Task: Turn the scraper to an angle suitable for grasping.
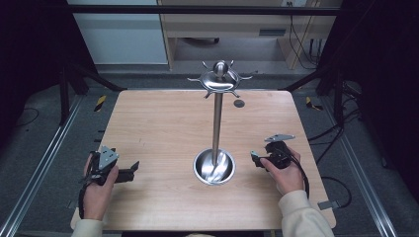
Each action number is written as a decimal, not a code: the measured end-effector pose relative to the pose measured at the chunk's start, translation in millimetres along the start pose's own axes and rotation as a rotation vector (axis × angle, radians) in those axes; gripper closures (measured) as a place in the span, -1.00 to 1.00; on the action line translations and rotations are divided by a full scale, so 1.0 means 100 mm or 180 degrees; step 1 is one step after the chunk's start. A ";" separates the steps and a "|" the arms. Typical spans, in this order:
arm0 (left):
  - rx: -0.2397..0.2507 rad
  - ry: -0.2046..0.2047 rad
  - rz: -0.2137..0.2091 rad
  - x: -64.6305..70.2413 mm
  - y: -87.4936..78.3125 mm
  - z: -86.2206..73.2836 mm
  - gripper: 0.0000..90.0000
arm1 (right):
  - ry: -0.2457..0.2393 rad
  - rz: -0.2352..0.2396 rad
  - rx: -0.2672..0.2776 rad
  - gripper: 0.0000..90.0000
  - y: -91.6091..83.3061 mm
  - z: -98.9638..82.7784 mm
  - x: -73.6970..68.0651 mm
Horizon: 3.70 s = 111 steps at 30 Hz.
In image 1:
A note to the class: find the person's left hand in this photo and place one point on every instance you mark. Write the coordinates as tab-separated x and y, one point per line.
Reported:
98	197

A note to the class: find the yellow black tape strip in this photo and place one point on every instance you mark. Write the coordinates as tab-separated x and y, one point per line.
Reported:
311	103
100	103

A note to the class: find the person's right hand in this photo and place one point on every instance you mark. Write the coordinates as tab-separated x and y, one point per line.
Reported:
289	177

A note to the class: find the dark round table grommet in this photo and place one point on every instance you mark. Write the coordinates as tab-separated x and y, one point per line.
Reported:
239	103

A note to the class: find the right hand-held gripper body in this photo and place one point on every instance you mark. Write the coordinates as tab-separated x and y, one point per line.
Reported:
280	154

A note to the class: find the steel hook stand with bowl base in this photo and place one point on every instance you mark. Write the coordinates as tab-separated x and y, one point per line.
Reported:
216	115

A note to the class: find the black horizontal frame bar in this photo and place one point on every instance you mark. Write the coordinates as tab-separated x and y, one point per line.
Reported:
197	10

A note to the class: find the black metal frame leg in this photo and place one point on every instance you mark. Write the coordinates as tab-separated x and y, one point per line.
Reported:
337	98
64	95

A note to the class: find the aluminium floor rail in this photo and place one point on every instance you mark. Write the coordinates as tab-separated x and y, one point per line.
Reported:
39	164
359	164

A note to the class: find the white cabinet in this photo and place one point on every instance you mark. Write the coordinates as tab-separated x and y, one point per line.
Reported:
122	39

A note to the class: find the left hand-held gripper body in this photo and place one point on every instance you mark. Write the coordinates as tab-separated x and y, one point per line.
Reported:
106	158

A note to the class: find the light wooden desk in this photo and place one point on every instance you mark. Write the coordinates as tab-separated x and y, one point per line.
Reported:
230	26

